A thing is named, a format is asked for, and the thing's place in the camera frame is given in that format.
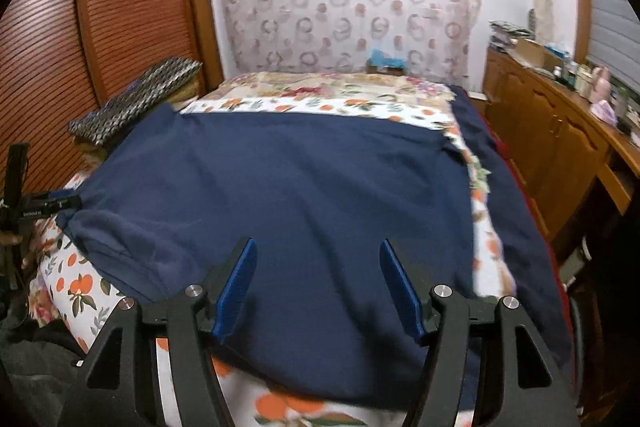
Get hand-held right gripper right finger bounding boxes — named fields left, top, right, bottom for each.
left=379, top=238, right=583, bottom=427

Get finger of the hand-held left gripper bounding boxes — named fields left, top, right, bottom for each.
left=22, top=193, right=81, bottom=220

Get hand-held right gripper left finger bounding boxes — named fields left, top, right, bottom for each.
left=60, top=237, right=258, bottom=427

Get navy t-shirt with orange print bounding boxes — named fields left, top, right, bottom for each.
left=55, top=103, right=476, bottom=410

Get white orange-print bedsheet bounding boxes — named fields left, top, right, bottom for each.
left=27, top=96, right=518, bottom=427

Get black white patterned pillow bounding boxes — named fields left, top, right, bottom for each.
left=69, top=57, right=203, bottom=146

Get navy blanket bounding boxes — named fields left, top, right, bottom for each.
left=447, top=84, right=576, bottom=413

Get dark grey cloth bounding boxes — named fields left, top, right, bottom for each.
left=0, top=297, right=96, bottom=427

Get grey bin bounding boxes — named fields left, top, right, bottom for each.
left=559, top=234, right=593, bottom=288

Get wooden louvered wardrobe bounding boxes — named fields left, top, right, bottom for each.
left=0, top=0, right=223, bottom=198

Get wooden sideboard cabinet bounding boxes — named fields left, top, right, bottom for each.
left=482, top=47, right=640, bottom=258

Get blue cloth bundle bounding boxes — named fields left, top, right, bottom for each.
left=367, top=48, right=406, bottom=75

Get cardboard box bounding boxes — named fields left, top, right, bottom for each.
left=510, top=38, right=551, bottom=68

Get pile of papers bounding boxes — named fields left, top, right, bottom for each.
left=489, top=21, right=531, bottom=50

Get pink figurine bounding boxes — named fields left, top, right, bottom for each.
left=590, top=67, right=618, bottom=122

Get grey window blind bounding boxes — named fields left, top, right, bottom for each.
left=585, top=0, right=640, bottom=92

